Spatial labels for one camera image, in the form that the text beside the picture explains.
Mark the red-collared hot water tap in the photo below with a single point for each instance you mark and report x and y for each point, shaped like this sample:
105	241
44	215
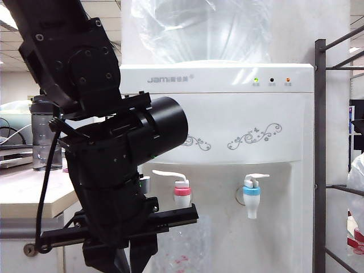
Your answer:
182	199

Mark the blue-collared cold water tap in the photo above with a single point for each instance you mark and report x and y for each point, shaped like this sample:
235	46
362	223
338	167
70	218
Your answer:
251	204

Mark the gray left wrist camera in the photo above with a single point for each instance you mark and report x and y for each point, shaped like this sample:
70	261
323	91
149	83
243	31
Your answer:
146	185

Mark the white desk cabinet with lock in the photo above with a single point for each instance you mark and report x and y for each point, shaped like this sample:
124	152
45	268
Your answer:
17	256

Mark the white water dispenser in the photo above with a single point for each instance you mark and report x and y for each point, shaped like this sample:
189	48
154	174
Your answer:
241	113

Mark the clear textured plastic mug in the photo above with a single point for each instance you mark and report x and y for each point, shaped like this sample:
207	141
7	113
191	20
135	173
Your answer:
187	250

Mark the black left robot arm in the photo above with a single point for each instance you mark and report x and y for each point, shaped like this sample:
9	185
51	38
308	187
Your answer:
85	71

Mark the silver flat electronic device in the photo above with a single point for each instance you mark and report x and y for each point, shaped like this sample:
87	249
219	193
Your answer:
14	159

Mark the dark metal shelf rack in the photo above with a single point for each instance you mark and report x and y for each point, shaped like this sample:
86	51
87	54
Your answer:
319	142

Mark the small ceiling light panel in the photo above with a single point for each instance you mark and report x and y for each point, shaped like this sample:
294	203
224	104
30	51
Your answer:
355	50

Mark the red packaged item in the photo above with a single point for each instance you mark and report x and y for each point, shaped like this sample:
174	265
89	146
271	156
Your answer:
357	241

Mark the gray bottle with dark lid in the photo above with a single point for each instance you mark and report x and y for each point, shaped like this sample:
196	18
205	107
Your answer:
39	136

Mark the white plastic bag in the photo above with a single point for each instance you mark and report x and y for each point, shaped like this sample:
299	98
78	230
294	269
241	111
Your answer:
357	176

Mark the plastic-wrapped water jug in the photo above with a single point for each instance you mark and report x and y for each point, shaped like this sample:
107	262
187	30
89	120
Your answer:
199	34

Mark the black monitor beside rack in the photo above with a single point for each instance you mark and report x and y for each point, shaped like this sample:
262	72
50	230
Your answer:
358	113

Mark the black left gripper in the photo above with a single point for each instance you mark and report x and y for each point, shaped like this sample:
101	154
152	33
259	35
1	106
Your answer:
113	216

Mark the translucent plastic cover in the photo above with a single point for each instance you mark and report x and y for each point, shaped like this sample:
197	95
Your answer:
14	109

